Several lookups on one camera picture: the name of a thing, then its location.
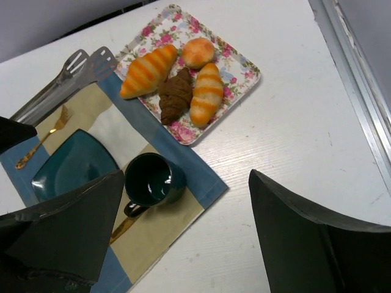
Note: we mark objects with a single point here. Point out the blue beige patchwork placemat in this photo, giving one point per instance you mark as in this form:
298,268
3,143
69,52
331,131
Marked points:
126,129

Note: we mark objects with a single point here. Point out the teal square plate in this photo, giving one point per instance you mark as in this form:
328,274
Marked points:
79,160

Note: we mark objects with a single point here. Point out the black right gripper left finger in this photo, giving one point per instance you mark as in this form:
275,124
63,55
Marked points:
60,245

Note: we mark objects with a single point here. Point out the gold spoon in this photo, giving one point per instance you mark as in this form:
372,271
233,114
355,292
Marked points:
121,229

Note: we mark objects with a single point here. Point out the large orange striped croissant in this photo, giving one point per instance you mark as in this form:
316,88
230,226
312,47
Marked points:
145,74

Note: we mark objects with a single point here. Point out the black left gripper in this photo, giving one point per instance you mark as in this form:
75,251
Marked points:
13,133

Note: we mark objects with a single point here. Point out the gold fork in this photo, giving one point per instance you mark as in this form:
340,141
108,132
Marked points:
59,124

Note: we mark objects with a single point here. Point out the round orange bun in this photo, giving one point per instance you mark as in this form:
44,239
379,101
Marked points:
197,53

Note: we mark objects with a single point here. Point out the floral rectangular tray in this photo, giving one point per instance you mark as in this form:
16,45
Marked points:
175,26

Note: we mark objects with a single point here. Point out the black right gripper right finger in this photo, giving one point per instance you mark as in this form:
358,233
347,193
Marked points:
309,248

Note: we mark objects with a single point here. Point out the aluminium table frame rail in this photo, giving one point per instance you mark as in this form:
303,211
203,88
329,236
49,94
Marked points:
359,81

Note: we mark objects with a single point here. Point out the small orange striped croissant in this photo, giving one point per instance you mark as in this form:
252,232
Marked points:
207,95

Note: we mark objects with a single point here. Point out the chocolate croissant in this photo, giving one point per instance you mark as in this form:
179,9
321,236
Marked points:
175,96

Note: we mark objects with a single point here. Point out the dark green mug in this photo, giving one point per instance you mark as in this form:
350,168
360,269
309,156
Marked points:
152,180

